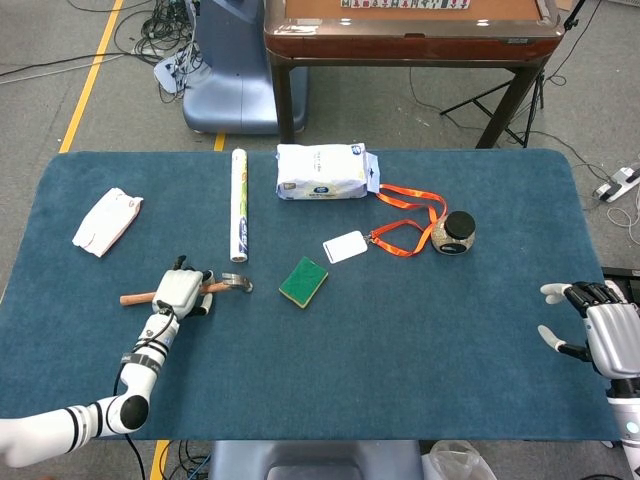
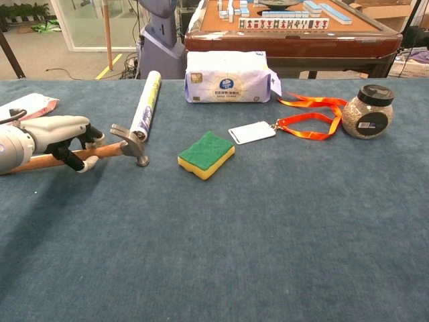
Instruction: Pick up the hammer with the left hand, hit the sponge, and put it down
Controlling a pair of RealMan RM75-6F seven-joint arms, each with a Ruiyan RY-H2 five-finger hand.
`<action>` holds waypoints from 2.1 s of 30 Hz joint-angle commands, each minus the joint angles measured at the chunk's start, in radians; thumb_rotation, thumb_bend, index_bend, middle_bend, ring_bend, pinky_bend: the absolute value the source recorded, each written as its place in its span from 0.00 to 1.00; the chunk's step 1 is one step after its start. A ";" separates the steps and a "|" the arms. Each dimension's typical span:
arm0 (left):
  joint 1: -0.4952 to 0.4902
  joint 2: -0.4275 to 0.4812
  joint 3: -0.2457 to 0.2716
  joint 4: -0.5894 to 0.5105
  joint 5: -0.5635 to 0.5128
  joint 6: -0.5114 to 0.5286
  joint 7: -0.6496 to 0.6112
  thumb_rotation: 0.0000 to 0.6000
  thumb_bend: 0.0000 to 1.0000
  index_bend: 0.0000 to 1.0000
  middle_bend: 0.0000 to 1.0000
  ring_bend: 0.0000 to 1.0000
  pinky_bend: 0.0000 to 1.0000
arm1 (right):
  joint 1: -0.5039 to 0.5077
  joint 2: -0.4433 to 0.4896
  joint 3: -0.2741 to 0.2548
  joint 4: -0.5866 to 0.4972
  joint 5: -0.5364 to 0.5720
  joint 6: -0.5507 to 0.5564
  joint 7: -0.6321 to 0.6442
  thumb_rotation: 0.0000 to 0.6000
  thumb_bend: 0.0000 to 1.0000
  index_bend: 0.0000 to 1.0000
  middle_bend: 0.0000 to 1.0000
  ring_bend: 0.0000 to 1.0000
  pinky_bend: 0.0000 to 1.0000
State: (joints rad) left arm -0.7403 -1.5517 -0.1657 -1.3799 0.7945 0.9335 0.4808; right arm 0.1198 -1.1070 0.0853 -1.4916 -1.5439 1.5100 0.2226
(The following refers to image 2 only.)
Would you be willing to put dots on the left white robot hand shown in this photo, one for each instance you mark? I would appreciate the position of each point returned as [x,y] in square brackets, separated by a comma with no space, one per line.
[57,131]

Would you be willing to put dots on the green yellow sponge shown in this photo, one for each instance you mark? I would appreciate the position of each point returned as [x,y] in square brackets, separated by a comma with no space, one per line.
[206,151]

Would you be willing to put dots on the white pink flat packet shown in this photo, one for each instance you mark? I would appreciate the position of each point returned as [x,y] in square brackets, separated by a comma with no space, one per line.
[30,105]

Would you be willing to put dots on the black slanted pole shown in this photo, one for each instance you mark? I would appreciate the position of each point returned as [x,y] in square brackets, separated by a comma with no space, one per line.
[11,57]

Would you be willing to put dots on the white cling film roll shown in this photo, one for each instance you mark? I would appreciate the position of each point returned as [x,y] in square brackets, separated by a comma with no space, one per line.
[147,100]

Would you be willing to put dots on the green floor item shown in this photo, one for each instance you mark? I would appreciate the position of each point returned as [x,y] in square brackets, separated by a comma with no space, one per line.
[47,27]

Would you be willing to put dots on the wooden pole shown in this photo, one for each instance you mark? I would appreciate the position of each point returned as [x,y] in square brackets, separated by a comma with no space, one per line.
[107,33]

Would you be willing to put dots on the potted green plants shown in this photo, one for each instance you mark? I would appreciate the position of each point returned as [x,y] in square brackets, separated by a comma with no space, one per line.
[23,11]

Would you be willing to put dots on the white tissue pack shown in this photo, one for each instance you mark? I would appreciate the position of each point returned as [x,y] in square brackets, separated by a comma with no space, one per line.
[228,77]

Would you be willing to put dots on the white card holder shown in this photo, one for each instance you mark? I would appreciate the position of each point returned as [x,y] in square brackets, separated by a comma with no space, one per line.
[251,133]

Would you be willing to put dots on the blue felt table mat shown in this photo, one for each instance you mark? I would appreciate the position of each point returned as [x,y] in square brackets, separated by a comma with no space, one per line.
[234,234]

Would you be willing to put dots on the stacked mahjong tile cluster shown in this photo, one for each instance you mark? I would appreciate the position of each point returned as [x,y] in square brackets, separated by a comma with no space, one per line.
[231,10]

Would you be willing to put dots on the face-up mahjong tile row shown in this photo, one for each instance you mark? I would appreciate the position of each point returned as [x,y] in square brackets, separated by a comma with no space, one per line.
[285,23]

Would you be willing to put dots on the brown mahjong table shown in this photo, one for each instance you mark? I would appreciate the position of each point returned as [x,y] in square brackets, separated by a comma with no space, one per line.
[301,42]

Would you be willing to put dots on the round jar black lid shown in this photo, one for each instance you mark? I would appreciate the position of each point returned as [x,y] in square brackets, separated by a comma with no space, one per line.
[365,117]

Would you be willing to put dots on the cardboard box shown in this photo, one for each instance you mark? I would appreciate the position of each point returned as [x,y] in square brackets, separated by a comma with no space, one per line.
[385,13]

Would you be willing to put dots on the white plastic basket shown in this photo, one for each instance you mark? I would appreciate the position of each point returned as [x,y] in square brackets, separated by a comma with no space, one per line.
[409,68]

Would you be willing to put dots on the black tripod stand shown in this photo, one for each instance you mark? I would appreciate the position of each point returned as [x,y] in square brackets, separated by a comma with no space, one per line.
[408,20]

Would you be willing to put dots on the white glass partition frame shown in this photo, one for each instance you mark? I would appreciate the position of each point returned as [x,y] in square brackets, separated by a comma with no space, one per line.
[63,27]

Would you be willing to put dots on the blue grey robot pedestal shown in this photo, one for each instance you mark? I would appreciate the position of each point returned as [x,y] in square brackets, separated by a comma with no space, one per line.
[157,50]

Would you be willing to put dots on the blue-backed mahjong tile wall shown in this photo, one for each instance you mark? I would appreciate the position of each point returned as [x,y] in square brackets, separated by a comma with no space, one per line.
[285,14]

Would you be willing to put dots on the long slanted mahjong tile wall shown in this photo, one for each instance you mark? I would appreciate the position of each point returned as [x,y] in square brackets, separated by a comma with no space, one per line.
[332,12]

